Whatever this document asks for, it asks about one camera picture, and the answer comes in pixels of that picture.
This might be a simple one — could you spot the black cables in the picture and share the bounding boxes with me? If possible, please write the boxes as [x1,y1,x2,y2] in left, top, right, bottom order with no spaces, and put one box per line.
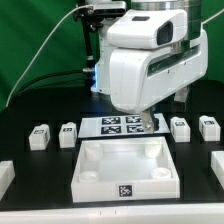
[16,69,96,96]

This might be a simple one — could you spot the white front fence strip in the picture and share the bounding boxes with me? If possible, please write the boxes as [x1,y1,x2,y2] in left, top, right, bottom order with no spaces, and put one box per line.
[0,203,224,224]

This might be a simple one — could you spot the white right obstacle block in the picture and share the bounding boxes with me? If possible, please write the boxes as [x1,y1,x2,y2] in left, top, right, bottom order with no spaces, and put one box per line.
[211,151,224,190]

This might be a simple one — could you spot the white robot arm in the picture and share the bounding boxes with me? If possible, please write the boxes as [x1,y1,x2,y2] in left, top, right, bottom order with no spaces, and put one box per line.
[92,0,208,133]

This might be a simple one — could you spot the black camera stand pole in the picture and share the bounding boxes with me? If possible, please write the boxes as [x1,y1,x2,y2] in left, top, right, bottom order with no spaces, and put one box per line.
[81,16,95,68]

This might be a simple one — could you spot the white obstacle block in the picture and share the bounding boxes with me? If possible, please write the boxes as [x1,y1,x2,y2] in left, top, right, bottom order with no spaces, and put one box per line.
[0,161,15,200]
[211,151,224,190]

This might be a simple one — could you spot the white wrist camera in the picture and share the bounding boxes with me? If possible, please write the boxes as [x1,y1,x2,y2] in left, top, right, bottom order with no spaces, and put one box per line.
[107,9,188,49]

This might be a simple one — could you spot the white left obstacle block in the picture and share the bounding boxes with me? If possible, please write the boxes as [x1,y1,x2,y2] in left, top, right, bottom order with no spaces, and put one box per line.
[0,161,15,200]

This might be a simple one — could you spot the white cable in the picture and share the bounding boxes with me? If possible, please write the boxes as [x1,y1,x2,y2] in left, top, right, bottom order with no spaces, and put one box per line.
[5,3,94,108]

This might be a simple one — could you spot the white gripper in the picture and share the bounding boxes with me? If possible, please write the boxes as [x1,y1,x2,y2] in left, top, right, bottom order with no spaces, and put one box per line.
[109,30,208,134]

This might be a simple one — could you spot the white square tabletop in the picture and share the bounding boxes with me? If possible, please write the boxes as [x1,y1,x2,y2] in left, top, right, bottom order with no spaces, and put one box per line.
[71,137,180,203]

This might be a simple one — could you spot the black camera on stand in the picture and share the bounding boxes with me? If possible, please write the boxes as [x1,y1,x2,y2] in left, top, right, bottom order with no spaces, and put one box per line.
[76,0,127,17]

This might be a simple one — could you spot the white tag sheet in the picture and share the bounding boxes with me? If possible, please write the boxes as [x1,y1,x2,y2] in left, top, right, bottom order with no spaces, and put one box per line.
[77,112,171,139]

